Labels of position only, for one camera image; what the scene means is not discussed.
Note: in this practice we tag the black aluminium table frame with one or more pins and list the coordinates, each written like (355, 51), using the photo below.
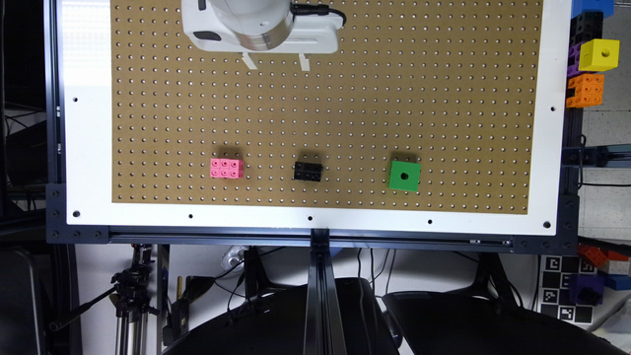
(320, 276)

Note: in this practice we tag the black chair left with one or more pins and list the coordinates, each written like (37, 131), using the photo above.
(277, 327)

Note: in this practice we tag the blue block top right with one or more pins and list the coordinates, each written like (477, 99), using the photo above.
(581, 6)

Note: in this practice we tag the pink building block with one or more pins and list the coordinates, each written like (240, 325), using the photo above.
(226, 168)

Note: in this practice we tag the orange building block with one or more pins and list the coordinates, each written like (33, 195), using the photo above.
(587, 91)

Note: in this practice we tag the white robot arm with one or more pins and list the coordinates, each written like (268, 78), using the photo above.
(251, 26)

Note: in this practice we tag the green block with hole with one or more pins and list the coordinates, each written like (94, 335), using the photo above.
(404, 176)

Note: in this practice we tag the black chair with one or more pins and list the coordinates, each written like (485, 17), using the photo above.
(277, 327)
(450, 324)

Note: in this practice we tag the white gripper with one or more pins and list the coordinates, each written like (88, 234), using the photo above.
(277, 26)

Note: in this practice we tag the brown pegboard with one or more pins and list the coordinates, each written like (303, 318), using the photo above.
(449, 85)

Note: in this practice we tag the blue block bottom right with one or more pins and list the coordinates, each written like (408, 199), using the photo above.
(618, 282)

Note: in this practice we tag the yellow block with hole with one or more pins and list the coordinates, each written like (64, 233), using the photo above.
(599, 55)

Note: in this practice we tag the black chair right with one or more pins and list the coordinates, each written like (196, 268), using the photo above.
(450, 324)

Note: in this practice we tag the black building block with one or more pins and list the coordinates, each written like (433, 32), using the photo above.
(307, 171)

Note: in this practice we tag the purple building block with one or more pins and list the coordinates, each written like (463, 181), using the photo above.
(574, 61)

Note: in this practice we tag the red orange block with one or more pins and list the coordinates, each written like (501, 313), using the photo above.
(597, 257)

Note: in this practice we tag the blue block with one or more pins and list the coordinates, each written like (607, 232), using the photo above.
(618, 282)
(581, 6)

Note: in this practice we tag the white board frame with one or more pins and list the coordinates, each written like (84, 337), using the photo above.
(89, 148)

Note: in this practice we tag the black block stack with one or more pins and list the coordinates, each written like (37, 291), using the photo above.
(585, 27)

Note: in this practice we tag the fiducial marker board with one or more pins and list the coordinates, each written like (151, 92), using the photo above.
(554, 286)

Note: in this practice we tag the dark purple cube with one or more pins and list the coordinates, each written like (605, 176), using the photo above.
(586, 289)

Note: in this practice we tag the black camera tripod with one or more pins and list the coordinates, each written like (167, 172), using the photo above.
(130, 297)

